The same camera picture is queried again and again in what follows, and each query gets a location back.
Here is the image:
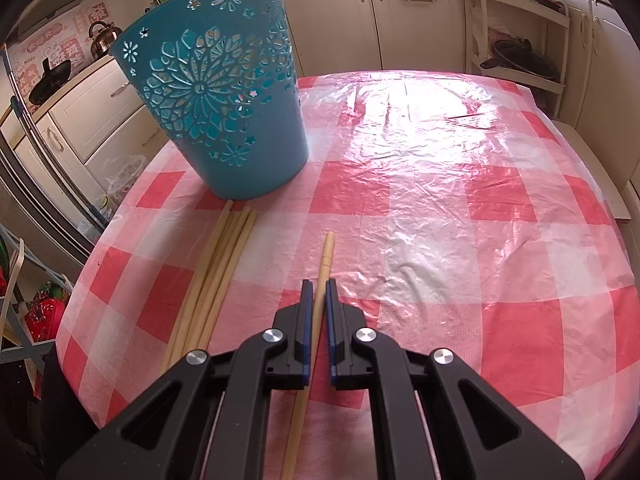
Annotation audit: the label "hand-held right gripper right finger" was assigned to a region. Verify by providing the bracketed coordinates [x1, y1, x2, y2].
[325, 278, 586, 480]

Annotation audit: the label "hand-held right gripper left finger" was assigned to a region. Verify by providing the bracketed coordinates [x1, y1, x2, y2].
[55, 280, 315, 480]

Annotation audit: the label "bamboo chopstick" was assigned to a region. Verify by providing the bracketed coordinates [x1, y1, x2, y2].
[199, 210, 259, 352]
[171, 207, 244, 366]
[186, 205, 252, 357]
[162, 201, 235, 373]
[280, 231, 337, 480]

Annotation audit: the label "teal cutout plastic basket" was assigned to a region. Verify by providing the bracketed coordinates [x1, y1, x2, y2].
[109, 0, 310, 201]

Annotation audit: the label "red checked plastic tablecloth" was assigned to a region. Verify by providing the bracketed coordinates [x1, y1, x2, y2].
[56, 71, 632, 480]

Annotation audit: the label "red floral bag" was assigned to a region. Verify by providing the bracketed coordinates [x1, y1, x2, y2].
[25, 285, 73, 343]

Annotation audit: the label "white and blue floor rack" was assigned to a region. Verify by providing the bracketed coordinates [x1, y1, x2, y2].
[0, 225, 76, 361]

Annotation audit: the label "cream drawer cabinet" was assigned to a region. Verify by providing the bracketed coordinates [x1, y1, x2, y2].
[0, 55, 166, 216]

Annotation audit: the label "cream door cabinets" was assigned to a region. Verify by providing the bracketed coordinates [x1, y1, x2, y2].
[280, 0, 471, 78]

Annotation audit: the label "black wok on rack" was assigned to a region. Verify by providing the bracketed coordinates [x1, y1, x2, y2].
[480, 37, 558, 79]

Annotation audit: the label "steel kettle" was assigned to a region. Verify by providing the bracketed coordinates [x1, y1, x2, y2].
[89, 21, 122, 58]

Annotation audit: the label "black frying pan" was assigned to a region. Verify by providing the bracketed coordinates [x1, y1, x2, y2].
[27, 58, 72, 106]

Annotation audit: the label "cream side cabinets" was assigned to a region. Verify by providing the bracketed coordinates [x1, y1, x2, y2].
[550, 0, 640, 221]

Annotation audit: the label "white shelf rack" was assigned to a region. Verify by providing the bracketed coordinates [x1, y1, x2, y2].
[464, 0, 572, 111]

